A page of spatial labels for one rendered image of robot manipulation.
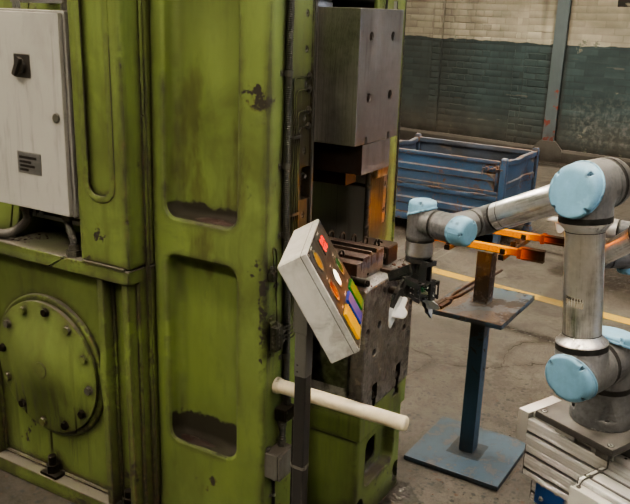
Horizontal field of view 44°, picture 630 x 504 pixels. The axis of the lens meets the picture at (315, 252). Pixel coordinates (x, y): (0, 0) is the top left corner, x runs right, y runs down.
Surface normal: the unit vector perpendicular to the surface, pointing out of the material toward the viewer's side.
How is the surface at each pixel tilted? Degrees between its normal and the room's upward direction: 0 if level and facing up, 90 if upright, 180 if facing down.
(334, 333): 90
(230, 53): 89
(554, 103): 90
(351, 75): 90
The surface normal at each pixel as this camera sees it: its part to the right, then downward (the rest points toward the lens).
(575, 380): -0.73, 0.30
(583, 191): -0.75, 0.04
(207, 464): -0.51, 0.24
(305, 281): -0.09, 0.29
